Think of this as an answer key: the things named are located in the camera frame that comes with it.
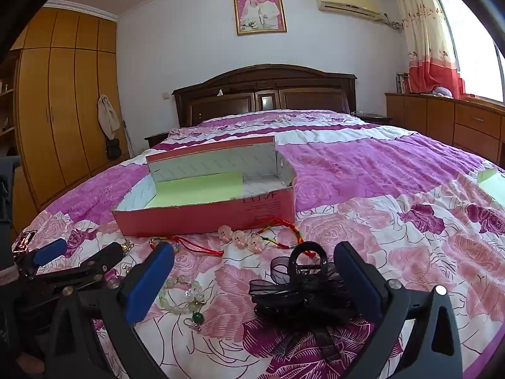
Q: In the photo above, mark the red cardboard box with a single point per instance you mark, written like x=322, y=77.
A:
x=197, y=217

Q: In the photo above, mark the black bow hair claw clip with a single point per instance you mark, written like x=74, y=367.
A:
x=303, y=280

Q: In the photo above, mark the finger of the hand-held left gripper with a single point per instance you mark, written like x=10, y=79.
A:
x=104, y=256
x=49, y=250

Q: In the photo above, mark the black hanging bag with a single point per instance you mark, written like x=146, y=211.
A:
x=114, y=150

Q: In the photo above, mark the wooden dresser cabinet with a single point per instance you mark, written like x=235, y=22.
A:
x=442, y=122

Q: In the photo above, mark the pink floral bedspread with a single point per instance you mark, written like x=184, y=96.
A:
x=394, y=173

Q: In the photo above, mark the wooden wardrobe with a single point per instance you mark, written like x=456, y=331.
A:
x=59, y=106

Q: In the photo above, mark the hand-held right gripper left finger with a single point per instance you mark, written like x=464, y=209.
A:
x=150, y=280

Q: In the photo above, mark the dark green bead pendant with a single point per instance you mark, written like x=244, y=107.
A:
x=197, y=317

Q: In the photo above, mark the floral cream and red curtain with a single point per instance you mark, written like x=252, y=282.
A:
x=426, y=47

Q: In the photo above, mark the green paper liner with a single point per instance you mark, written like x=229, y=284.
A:
x=197, y=189

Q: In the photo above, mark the light green box at edge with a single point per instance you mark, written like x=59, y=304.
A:
x=492, y=179

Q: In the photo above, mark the dark wooden nightstand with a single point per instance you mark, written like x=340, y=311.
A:
x=373, y=118
x=156, y=140

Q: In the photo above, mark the wooden open shelf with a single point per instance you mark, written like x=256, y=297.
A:
x=8, y=102

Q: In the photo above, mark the row of books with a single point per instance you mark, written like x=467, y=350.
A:
x=403, y=83

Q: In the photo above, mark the cream cloth bag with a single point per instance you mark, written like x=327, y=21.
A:
x=107, y=116

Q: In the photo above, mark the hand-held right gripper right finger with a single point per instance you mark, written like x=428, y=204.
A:
x=363, y=284

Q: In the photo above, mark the dark wooden bed headboard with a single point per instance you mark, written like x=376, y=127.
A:
x=268, y=83

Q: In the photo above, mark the framed wedding photo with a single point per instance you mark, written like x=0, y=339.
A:
x=260, y=12

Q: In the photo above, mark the window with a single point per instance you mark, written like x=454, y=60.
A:
x=473, y=47

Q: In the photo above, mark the cream wall air conditioner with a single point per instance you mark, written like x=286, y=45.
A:
x=347, y=2

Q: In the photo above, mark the grey plush toy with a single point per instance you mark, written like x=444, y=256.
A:
x=442, y=91

